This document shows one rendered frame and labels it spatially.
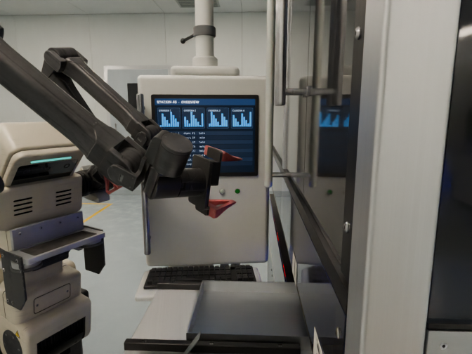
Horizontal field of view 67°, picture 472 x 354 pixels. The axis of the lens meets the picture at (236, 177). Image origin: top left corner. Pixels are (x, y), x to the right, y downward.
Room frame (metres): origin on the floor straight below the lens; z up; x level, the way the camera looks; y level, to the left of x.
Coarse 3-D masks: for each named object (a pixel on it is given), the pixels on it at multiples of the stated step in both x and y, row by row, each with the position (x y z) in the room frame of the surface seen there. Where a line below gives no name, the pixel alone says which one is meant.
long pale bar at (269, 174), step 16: (272, 0) 1.09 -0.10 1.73; (272, 16) 1.09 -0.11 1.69; (272, 32) 1.09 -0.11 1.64; (272, 48) 1.09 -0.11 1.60; (272, 64) 1.09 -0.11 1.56; (272, 80) 1.09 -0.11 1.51; (272, 96) 1.09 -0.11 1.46; (272, 112) 1.10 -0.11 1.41; (272, 128) 1.10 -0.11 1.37; (272, 144) 1.10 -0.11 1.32; (272, 160) 1.10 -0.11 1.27; (272, 176) 1.10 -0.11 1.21; (288, 176) 1.10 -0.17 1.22
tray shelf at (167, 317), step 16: (160, 304) 0.92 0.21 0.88; (176, 304) 0.92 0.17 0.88; (192, 304) 0.92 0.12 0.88; (144, 320) 0.84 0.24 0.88; (160, 320) 0.84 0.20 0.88; (176, 320) 0.84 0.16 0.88; (144, 336) 0.77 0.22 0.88; (160, 336) 0.77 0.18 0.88; (176, 336) 0.77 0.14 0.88; (128, 352) 0.72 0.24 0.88; (160, 352) 0.72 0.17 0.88; (176, 352) 0.72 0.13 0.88; (304, 352) 0.72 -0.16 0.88
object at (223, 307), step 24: (216, 288) 0.99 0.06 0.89; (240, 288) 0.99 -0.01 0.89; (264, 288) 0.98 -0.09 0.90; (288, 288) 0.98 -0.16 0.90; (192, 312) 0.82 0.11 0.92; (216, 312) 0.88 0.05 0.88; (240, 312) 0.88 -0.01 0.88; (264, 312) 0.88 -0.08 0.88; (288, 312) 0.88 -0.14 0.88; (192, 336) 0.74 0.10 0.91; (216, 336) 0.73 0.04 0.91; (240, 336) 0.73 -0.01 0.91; (264, 336) 0.73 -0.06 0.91; (288, 336) 0.72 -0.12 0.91
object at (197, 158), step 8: (192, 160) 0.72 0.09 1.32; (200, 160) 0.70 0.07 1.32; (208, 160) 0.68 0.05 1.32; (192, 168) 0.69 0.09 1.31; (200, 168) 0.70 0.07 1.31; (208, 168) 0.68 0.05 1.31; (184, 176) 0.66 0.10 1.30; (192, 176) 0.67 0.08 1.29; (200, 176) 0.68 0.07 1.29; (208, 176) 0.68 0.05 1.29; (184, 184) 0.66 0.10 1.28; (192, 184) 0.66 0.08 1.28; (200, 184) 0.67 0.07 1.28; (208, 184) 0.68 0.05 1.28; (184, 192) 0.65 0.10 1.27; (192, 192) 0.67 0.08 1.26; (200, 192) 0.68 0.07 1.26; (208, 192) 0.68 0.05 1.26; (192, 200) 0.71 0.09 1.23; (200, 200) 0.69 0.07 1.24; (208, 200) 0.69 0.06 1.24; (200, 208) 0.69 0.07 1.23; (208, 208) 0.68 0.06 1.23
